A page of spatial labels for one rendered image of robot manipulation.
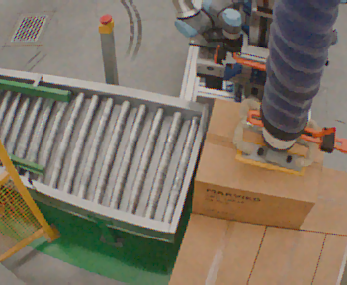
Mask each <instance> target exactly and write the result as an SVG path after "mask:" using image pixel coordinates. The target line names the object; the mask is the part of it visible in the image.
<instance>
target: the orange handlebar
mask: <svg viewBox="0 0 347 285"><path fill-rule="evenodd" d="M234 60H236V63H240V64H244V65H248V66H250V67H253V68H255V69H258V70H261V71H265V72H266V67H265V66H264V65H262V64H259V63H256V62H253V61H249V60H246V59H242V58H238V57H235V58H234ZM247 113H248V114H247V120H248V121H249V123H250V124H253V125H256V126H259V127H263V128H264V126H263V124H262V123H261V121H257V120H254V119H253V118H252V116H257V117H260V112H259V111H255V110H251V111H250V112H247ZM304 131H305V132H309V133H318V132H319V131H318V130H315V129H312V128H307V127H305V130H304ZM299 139H302V140H304V141H310V142H313V143H317V144H320V140H319V139H317V138H314V137H310V136H306V135H303V134H302V135H301V136H299ZM336 141H337V142H338V143H341V146H340V145H338V144H336V145H335V149H336V150H341V151H340V152H342V153H346V154H347V139H344V138H343V139H341V138H338V137H336Z"/></svg>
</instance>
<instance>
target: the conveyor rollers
mask: <svg viewBox="0 0 347 285"><path fill-rule="evenodd" d="M3 91H4V90H3V89H0V99H1V96H2V94H3ZM12 94H13V92H12V91H7V93H6V95H5V98H4V101H3V103H2V105H1V108H0V124H1V123H2V120H3V117H4V115H5V111H6V108H7V107H8V104H9V102H10V98H11V97H12ZM22 96H23V93H22V94H21V93H19V92H18V93H17V94H16V96H15V99H14V101H13V104H12V106H11V109H10V112H9V114H8V117H7V119H6V123H5V126H4V127H3V130H2V134H1V137H0V140H1V142H2V144H3V146H4V144H5V140H6V139H7V136H8V133H9V130H10V128H11V125H12V122H13V119H14V116H15V114H16V111H17V109H18V106H19V104H20V100H21V99H22ZM33 97H34V95H29V94H27V96H26V99H25V102H24V105H23V106H22V109H21V112H20V114H19V117H18V120H17V122H16V126H15V128H14V131H13V134H12V135H11V139H10V142H9V145H8V149H7V153H10V154H13V152H14V148H15V145H16V144H17V140H18V136H19V133H20V131H21V127H22V125H23V123H24V120H25V117H26V114H27V112H28V110H29V107H30V105H31V101H32V99H33ZM85 98H86V95H85V94H84V93H78V95H77V98H76V101H75V103H74V106H73V108H72V110H71V114H70V116H69V119H68V121H67V124H66V128H65V130H64V132H63V137H62V139H61V143H60V146H59V147H58V152H57V154H56V158H55V162H54V165H53V169H52V173H51V175H50V179H49V182H48V186H50V187H52V188H55V189H56V185H57V182H58V181H57V180H58V178H59V173H60V169H61V167H62V162H63V161H64V157H65V155H66V150H67V148H68V143H69V141H70V139H71V134H72V132H73V130H74V127H75V123H76V120H77V119H78V116H79V113H80V109H81V106H82V105H83V102H84V99H85ZM43 100H44V97H43V98H42V97H40V96H38V98H37V101H36V104H35V105H34V108H33V111H32V113H31V116H30V118H29V121H28V123H27V127H26V129H25V133H24V135H23V138H22V142H21V145H20V147H19V151H18V154H17V157H20V158H21V159H24V155H25V152H26V148H27V146H28V143H29V139H30V137H31V133H32V132H33V127H34V125H35V122H36V119H37V116H38V114H39V111H40V108H41V106H42V103H43ZM99 101H100V98H99V97H98V96H97V95H93V96H92V98H91V100H90V102H89V105H88V107H87V112H86V115H85V117H84V119H83V122H82V124H81V129H80V131H79V133H78V136H77V140H76V143H75V145H74V150H73V152H72V153H71V158H70V160H69V164H68V167H67V171H66V176H65V178H64V183H63V187H62V192H64V193H67V194H70V191H71V187H72V184H73V179H74V175H75V172H76V168H77V166H78V161H79V159H80V156H81V152H82V149H83V146H84V143H85V140H86V138H87V134H88V131H89V128H90V125H91V123H92V121H93V116H94V113H95V111H96V108H97V105H98V104H99ZM55 102H56V100H53V99H48V102H47V105H46V107H45V109H44V113H43V116H42V120H41V122H40V126H39V127H38V131H37V133H36V137H35V140H34V143H33V147H32V149H31V152H30V156H29V158H28V161H31V162H35V161H36V157H37V156H38V152H39V148H40V146H41V142H42V140H43V135H44V131H45V129H46V125H47V122H48V121H49V116H50V115H51V112H52V108H53V106H54V104H55ZM115 103H116V101H115V100H114V99H112V98H108V99H107V100H106V103H105V107H104V110H103V111H102V114H101V117H100V120H99V122H98V124H97V127H96V132H95V135H94V137H93V139H92V141H91V146H90V148H89V151H88V156H87V158H86V161H85V166H84V168H83V173H82V175H81V180H80V182H79V187H78V189H77V191H78V192H77V194H76V197H79V198H82V199H85V196H86V193H87V188H88V186H89V181H90V179H91V174H92V171H93V166H94V164H95V161H96V156H97V154H98V151H99V148H100V143H101V141H102V138H103V136H104V133H105V130H106V126H107V124H108V121H109V118H110V116H111V113H112V110H113V107H114V106H115ZM130 104H131V102H126V101H124V102H123V104H122V106H121V109H120V112H119V114H118V116H117V119H116V122H115V125H114V127H113V130H112V134H111V137H110V140H109V143H108V146H107V148H106V154H105V157H104V159H103V161H102V166H101V169H100V172H99V177H98V180H97V182H96V183H97V185H96V187H95V190H94V194H93V196H92V197H93V199H92V202H95V203H99V204H101V203H102V198H103V195H104V190H105V188H106V183H107V180H108V177H109V172H110V169H111V167H112V164H113V159H114V157H115V154H116V151H117V148H118V143H119V140H120V137H121V135H122V132H123V129H124V126H125V123H126V121H127V118H128V115H129V111H130ZM67 105H68V103H67V102H65V101H64V102H62V101H61V102H60V105H59V108H58V110H57V113H56V116H55V119H54V121H53V123H52V127H51V130H50V133H49V135H48V139H47V141H46V145H45V148H44V152H43V157H42V161H41V163H40V165H41V166H43V169H44V171H45V172H46V169H47V165H48V161H49V159H50V155H51V152H52V148H53V146H54V142H55V140H56V135H57V134H58V131H59V127H60V125H61V123H62V118H63V116H64V114H65V111H66V107H67ZM147 110H148V107H146V106H145V105H139V107H138V109H137V112H136V115H135V118H134V121H133V123H132V126H131V129H130V134H129V136H128V139H127V142H126V149H125V151H124V154H123V157H122V160H121V162H120V168H119V171H118V173H117V176H116V181H115V184H114V186H113V192H112V194H111V197H110V198H111V199H110V202H109V205H108V206H109V207H110V208H112V209H115V210H118V209H119V203H120V201H121V198H122V197H121V195H122V193H123V190H124V188H125V182H126V179H127V176H128V173H129V168H130V164H131V160H132V157H133V154H134V151H135V146H136V143H137V139H138V136H139V134H140V131H141V128H142V125H143V122H144V120H145V116H146V113H147ZM164 117H165V110H164V109H162V108H156V110H155V113H154V116H153V119H152V121H151V125H150V128H149V134H148V136H147V140H146V143H145V146H144V149H143V151H142V154H141V158H140V161H139V164H138V166H137V173H136V176H135V178H134V181H133V184H132V189H131V192H130V196H129V202H128V204H127V207H126V213H129V214H133V215H135V211H136V209H137V206H138V201H139V198H140V195H141V192H142V187H143V184H144V180H145V177H146V175H147V171H148V168H149V163H150V160H151V157H152V154H153V151H154V148H155V145H156V142H157V138H158V135H159V133H160V129H161V126H162V123H163V120H164ZM182 118H183V115H182V114H181V113H179V112H175V113H174V114H173V117H172V119H171V123H170V126H169V129H168V133H167V135H166V139H165V145H164V149H163V150H162V153H161V157H160V160H159V163H158V166H157V169H156V172H155V176H154V179H153V182H152V188H151V191H150V194H149V196H148V200H147V202H146V208H145V211H144V213H143V217H144V218H149V219H153V218H154V215H155V212H156V209H157V203H158V200H159V197H160V194H161V191H162V188H163V185H164V181H165V175H166V172H167V168H168V166H169V163H170V159H171V156H172V152H173V150H174V146H175V143H176V140H177V137H178V135H179V131H180V128H181V121H182ZM200 120H201V119H200V118H198V117H192V118H191V121H190V124H189V128H188V131H187V134H186V137H185V140H184V144H183V147H182V150H181V157H180V160H179V164H178V167H177V170H176V173H175V177H174V180H173V183H172V187H171V190H170V193H169V196H168V199H167V205H166V208H165V211H164V214H163V217H162V220H161V222H164V223H168V224H170V225H171V222H172V219H173V216H174V213H175V210H176V207H177V204H178V200H179V194H180V190H181V188H182V184H183V181H184V178H185V174H186V171H187V167H188V164H189V161H190V157H191V153H192V150H193V147H194V143H195V140H196V136H197V130H198V126H199V123H200Z"/></svg>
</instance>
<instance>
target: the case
mask: <svg viewBox="0 0 347 285"><path fill-rule="evenodd" d="M240 105H241V103H236V102H232V101H228V100H224V99H220V98H217V97H215V104H214V108H213V110H212V114H211V118H210V121H209V123H210V125H209V129H208V133H207V136H206V140H205V143H204V147H203V150H202V154H201V158H200V162H199V165H198V169H197V173H196V176H195V180H194V193H193V205H192V213H196V214H204V215H207V216H214V217H218V218H220V217H222V218H225V219H232V220H238V221H241V222H243V221H244V222H248V223H249V222H251V223H254V224H255V223H257V224H263V225H270V226H271V225H273V226H275V227H276V226H279V227H280V226H282V227H287V228H295V229H299V228H300V226H301V225H302V224H303V223H304V220H305V219H306V217H307V216H308V214H309V212H310V211H311V210H312V208H313V206H314V205H315V203H316V199H317V194H318V188H319V182H320V177H321V171H322V166H323V159H324V151H320V149H318V146H319V144H317V143H316V144H315V157H314V159H313V163H312V164H311V165H310V166H307V167H306V168H305V175H304V177H301V176H300V177H298V176H296V175H291V174H288V173H283V172H279V171H276V170H275V171H273V170H270V169H267V168H261V167H258V166H255V165H252V164H245V163H242V162H239V161H235V156H236V152H237V148H236V147H235V145H234V141H233V140H234V138H233V136H234V129H235V128H236V126H237V124H239V121H241V120H240V119H239V117H238V116H239V114H238V113H239V108H240ZM243 138H244V139H247V140H251V141H254V142H257V143H262V144H265V143H264V142H263V140H262V134H258V133H254V132H251V131H248V130H245V132H244V135H243ZM290 151H292V152H295V153H297V154H303V155H306V156H307V154H308V148H307V147H305V146H302V145H299V144H294V145H293V146H292V148H291V149H290Z"/></svg>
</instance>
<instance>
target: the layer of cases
mask: <svg viewBox="0 0 347 285"><path fill-rule="evenodd" d="M346 259H347V172H343V171H339V170H336V169H332V168H327V167H324V166H322V171H321V177H320V182H319V188H318V194H317V199H316V203H315V205H314V206H313V208H312V210H311V211H310V212H309V214H308V216H307V217H306V219H305V220H304V223H303V224H302V225H301V226H300V228H299V229H295V228H287V227H282V226H280V227H279V226H276V227H275V226H273V225H271V226H270V225H263V224H257V223H255V224H254V223H251V222H249V223H248V222H244V221H243V222H241V221H238V220H232V219H225V218H222V217H220V218H218V217H214V216H207V215H204V214H196V213H192V214H191V216H190V220H189V223H188V226H187V228H186V231H185V234H184V240H183V243H182V245H181V248H180V251H179V254H178V257H177V259H176V264H175V267H174V269H173V272H172V274H171V279H170V282H169V284H168V285H339V284H340V281H341V277H342V274H343V271H344V267H345V264H346Z"/></svg>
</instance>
